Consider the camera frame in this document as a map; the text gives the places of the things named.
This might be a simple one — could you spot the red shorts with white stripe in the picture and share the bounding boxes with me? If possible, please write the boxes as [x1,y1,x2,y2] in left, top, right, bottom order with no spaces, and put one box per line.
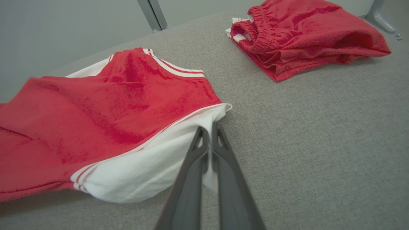
[225,0,392,82]

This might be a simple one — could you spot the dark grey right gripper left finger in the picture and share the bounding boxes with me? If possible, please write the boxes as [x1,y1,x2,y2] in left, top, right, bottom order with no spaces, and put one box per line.
[155,126,210,230]

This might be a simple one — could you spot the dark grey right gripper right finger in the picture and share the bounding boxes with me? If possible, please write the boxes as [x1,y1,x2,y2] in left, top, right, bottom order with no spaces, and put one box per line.
[211,121,267,230]

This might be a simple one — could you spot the grey metal bracket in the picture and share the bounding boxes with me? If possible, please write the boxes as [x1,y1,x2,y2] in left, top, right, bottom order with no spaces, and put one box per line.
[359,0,404,41]

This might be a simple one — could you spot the red and white jersey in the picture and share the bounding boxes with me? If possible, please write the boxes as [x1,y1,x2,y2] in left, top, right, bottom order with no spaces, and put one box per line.
[0,48,233,204]

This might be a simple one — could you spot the grey double partition post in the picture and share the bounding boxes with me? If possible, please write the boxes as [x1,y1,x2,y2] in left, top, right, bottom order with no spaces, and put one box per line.
[137,0,174,33]

